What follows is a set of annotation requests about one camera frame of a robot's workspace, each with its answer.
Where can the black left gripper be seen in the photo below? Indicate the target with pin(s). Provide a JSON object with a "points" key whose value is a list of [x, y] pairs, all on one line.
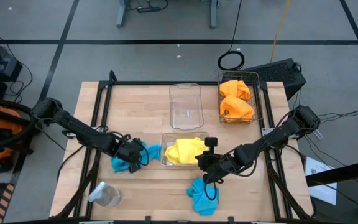
{"points": [[129, 151]]}

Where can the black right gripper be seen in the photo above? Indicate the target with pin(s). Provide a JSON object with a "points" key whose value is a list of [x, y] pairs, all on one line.
{"points": [[213, 165]]}

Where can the teal microfiber towel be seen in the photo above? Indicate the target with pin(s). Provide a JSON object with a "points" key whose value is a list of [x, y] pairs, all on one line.
{"points": [[120, 165], [200, 202]]}

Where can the yellow microfiber towel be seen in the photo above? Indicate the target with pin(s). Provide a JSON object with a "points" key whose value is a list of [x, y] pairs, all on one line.
{"points": [[179, 155], [191, 144]]}

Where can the orange microfiber towel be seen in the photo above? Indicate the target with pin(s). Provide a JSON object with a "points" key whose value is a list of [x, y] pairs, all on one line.
{"points": [[236, 109], [235, 88]]}

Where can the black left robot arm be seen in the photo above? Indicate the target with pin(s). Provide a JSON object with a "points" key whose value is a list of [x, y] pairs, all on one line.
{"points": [[73, 124]]}

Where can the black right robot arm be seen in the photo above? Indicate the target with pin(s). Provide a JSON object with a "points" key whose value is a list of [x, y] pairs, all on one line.
{"points": [[275, 137]]}

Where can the clear plastic bin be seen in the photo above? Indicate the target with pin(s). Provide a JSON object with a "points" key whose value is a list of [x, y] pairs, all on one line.
{"points": [[166, 138], [186, 109]]}

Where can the white paper sheet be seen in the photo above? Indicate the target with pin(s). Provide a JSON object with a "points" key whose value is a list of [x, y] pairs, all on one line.
{"points": [[322, 186]]}

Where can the black computer tower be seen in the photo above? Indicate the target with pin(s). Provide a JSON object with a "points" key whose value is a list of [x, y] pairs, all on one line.
{"points": [[278, 74]]}

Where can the orange shop vacuum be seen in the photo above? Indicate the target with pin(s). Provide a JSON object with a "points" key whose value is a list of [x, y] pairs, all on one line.
{"points": [[5, 123]]}

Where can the black metal beam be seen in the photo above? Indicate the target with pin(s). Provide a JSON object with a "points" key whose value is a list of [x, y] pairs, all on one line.
{"points": [[346, 172]]}

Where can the grey desk leg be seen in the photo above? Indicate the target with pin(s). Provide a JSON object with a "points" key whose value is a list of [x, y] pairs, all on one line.
{"points": [[121, 15], [213, 15]]}

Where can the black power strip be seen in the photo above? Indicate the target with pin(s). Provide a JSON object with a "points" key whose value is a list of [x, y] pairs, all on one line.
{"points": [[148, 9]]}

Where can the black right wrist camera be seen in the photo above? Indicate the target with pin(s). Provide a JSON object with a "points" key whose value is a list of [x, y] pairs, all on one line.
{"points": [[211, 142]]}

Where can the black metal table frame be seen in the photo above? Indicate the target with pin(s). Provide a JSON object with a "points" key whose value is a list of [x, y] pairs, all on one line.
{"points": [[135, 83]]}

